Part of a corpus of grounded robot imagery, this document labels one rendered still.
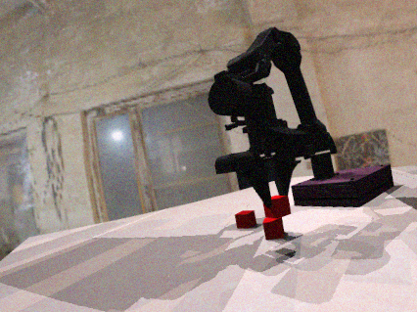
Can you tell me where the red cube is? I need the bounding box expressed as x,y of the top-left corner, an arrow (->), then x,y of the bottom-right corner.
262,217 -> 285,240
234,210 -> 256,229
263,196 -> 291,219

